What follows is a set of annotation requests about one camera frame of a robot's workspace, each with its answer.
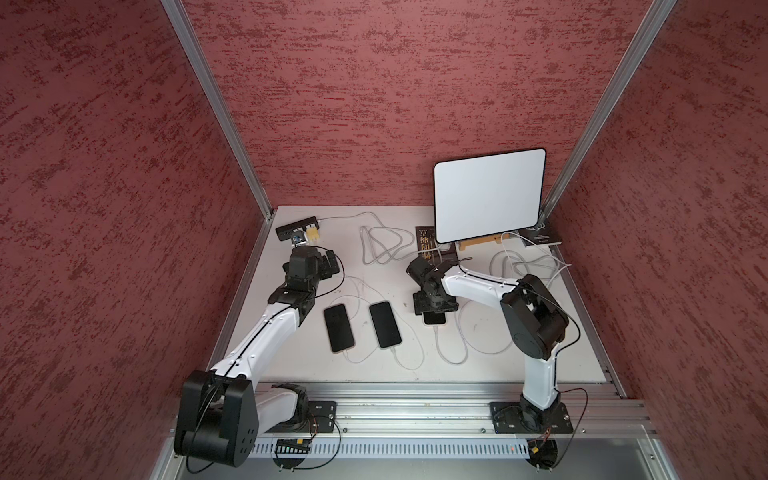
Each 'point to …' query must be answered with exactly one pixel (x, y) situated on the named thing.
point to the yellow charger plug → (313, 234)
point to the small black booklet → (541, 235)
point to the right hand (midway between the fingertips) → (433, 312)
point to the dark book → (429, 248)
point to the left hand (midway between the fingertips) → (317, 261)
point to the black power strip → (285, 232)
